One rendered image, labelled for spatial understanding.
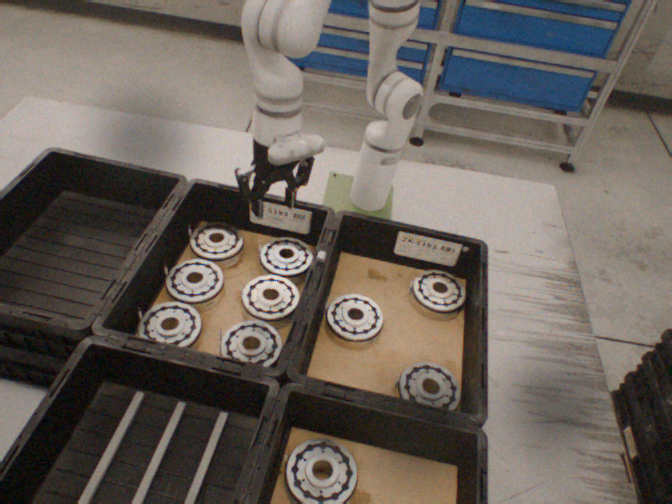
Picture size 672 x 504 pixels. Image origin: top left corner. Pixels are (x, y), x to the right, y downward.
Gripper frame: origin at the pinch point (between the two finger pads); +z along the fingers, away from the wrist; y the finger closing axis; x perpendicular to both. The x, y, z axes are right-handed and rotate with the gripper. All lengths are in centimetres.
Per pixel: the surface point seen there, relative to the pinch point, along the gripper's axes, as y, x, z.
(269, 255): -0.3, -1.5, 14.0
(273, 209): -4.9, -8.7, 9.7
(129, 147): 6, -69, 30
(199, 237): 9.5, -11.9, 14.0
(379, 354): -7.4, 26.0, 17.2
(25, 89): 14, -242, 100
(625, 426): -95, 54, 82
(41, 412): 42.9, 16.3, 7.4
